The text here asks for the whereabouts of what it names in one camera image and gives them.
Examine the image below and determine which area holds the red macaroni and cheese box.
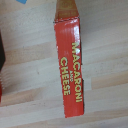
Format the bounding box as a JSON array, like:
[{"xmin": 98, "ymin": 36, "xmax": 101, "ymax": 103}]
[{"xmin": 53, "ymin": 0, "xmax": 86, "ymax": 119}]

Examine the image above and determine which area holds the blue plastic cup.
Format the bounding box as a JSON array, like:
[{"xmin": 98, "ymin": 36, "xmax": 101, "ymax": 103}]
[{"xmin": 14, "ymin": 0, "xmax": 28, "ymax": 5}]

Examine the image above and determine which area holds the red wire shopping basket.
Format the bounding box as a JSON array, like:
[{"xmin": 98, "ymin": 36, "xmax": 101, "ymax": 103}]
[{"xmin": 0, "ymin": 31, "xmax": 6, "ymax": 103}]

